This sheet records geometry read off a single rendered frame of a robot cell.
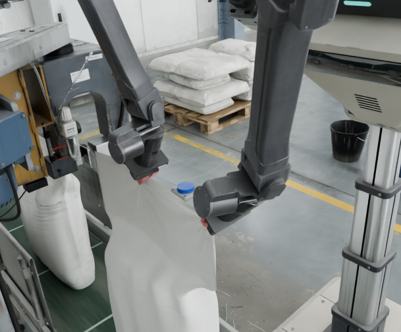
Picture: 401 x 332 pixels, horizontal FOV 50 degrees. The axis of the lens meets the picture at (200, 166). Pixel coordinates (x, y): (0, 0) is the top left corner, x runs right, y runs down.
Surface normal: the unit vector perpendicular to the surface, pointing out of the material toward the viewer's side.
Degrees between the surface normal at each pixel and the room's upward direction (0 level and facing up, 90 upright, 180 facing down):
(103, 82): 90
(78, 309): 0
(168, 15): 90
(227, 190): 28
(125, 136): 88
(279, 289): 0
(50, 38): 90
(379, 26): 40
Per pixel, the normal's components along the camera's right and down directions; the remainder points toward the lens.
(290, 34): 0.35, 0.85
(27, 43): 0.99, 0.03
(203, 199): -0.86, 0.11
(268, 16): -0.92, 0.36
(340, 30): -0.52, -0.46
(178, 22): 0.67, 0.30
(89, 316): -0.06, -0.89
